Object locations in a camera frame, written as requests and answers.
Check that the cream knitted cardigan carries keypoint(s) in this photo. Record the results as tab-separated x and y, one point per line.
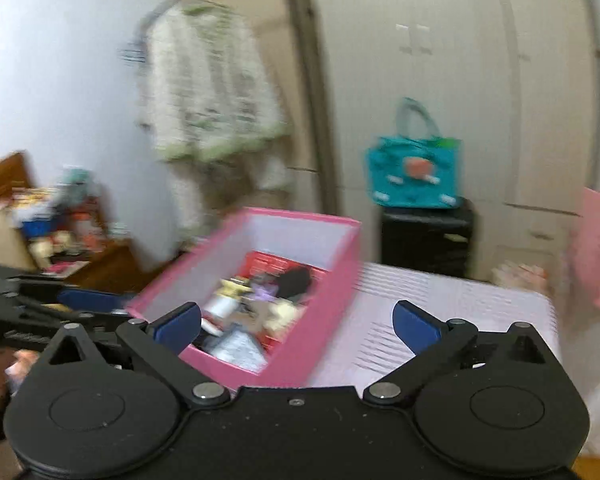
205	85

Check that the blue tub with ornaments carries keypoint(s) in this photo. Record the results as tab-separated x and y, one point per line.
37	227

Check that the person's left hand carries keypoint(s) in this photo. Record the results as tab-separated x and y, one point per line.
24	362

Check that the red printed paper bag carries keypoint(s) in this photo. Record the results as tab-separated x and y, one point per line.
270	262

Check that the teal felt handbag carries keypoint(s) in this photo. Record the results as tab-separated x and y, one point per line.
410	175

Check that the beige wardrobe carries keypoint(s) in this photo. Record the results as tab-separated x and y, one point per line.
430	60

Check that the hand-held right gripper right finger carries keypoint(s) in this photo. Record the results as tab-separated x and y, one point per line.
417	327

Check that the wooden bed headboard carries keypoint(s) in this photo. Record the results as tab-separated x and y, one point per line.
5	180

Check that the wooden nightstand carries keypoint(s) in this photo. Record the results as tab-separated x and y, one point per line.
110	265

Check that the orange white printed bag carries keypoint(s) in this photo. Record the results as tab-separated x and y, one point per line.
520	275

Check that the striped bed sheet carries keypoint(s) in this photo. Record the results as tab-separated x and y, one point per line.
480	320

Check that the black suitcase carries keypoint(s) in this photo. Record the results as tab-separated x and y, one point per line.
425	240

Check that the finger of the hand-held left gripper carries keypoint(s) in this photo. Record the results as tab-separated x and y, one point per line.
95	323
95	301

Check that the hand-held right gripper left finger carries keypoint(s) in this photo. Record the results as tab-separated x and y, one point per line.
180	327

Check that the cream ribbed storage box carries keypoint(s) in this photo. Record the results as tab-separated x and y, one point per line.
280	314

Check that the yellow star hair clip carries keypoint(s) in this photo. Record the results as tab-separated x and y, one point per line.
231	288

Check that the pink cardboard box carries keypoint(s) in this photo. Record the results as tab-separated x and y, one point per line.
320	310

